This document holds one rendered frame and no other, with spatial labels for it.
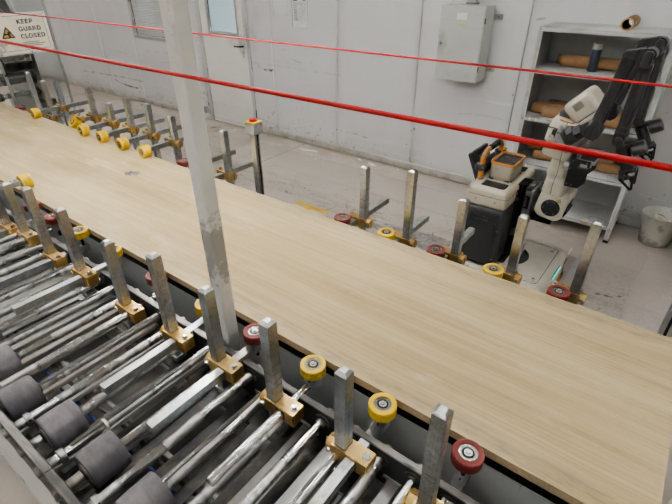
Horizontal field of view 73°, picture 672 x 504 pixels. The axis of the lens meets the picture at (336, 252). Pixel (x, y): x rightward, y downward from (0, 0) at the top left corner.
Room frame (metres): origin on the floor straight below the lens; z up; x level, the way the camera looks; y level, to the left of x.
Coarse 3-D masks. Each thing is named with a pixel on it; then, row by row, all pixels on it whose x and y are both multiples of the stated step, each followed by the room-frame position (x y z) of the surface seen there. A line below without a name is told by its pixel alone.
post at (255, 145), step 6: (252, 138) 2.48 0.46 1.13; (252, 144) 2.48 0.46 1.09; (258, 144) 2.48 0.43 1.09; (252, 150) 2.48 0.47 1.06; (258, 150) 2.48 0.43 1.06; (252, 156) 2.49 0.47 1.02; (258, 156) 2.48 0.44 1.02; (258, 162) 2.48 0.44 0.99; (258, 168) 2.47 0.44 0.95; (258, 174) 2.47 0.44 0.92; (258, 180) 2.47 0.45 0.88; (258, 186) 2.47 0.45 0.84; (258, 192) 2.47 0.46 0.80
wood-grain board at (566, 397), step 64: (0, 128) 3.44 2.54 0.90; (64, 128) 3.43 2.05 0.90; (64, 192) 2.27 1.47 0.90; (128, 192) 2.27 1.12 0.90; (192, 192) 2.26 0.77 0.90; (256, 192) 2.26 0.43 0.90; (192, 256) 1.62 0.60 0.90; (256, 256) 1.62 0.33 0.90; (320, 256) 1.62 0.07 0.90; (384, 256) 1.61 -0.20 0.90; (256, 320) 1.21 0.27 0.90; (320, 320) 1.21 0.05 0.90; (384, 320) 1.21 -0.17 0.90; (448, 320) 1.20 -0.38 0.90; (512, 320) 1.20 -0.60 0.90; (576, 320) 1.20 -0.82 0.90; (384, 384) 0.92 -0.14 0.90; (448, 384) 0.92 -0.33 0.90; (512, 384) 0.92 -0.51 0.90; (576, 384) 0.92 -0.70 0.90; (640, 384) 0.92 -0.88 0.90; (512, 448) 0.71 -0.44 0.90; (576, 448) 0.71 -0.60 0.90; (640, 448) 0.71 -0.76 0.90
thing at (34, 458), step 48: (96, 288) 1.66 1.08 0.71; (144, 336) 1.34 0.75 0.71; (144, 384) 1.20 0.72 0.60; (288, 384) 0.98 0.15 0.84; (0, 432) 0.93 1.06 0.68; (192, 432) 0.99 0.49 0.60; (240, 432) 0.97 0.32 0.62; (288, 432) 0.90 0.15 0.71; (48, 480) 0.67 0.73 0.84; (192, 480) 0.75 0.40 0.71; (240, 480) 0.75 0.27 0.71; (288, 480) 0.75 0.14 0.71
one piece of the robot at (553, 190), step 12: (552, 120) 2.45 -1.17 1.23; (564, 120) 2.42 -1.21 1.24; (576, 144) 2.37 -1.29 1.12; (552, 156) 2.47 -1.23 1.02; (564, 156) 2.44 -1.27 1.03; (552, 168) 2.48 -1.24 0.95; (552, 180) 2.43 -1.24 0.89; (564, 180) 2.42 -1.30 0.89; (552, 192) 2.42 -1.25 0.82; (564, 192) 2.44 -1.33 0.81; (576, 192) 2.51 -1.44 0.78; (540, 204) 2.44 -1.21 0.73; (552, 204) 2.40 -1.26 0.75; (564, 204) 2.37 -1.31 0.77; (552, 216) 2.39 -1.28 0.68
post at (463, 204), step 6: (462, 198) 1.74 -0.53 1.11; (468, 198) 1.75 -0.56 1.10; (462, 204) 1.73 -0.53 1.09; (468, 204) 1.74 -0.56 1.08; (462, 210) 1.73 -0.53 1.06; (456, 216) 1.74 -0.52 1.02; (462, 216) 1.72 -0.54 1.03; (456, 222) 1.74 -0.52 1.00; (462, 222) 1.72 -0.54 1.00; (456, 228) 1.73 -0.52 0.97; (462, 228) 1.72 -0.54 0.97; (456, 234) 1.73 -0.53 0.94; (462, 234) 1.73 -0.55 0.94; (456, 240) 1.73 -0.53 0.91; (462, 240) 1.74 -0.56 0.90; (456, 246) 1.73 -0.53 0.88; (456, 252) 1.72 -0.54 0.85
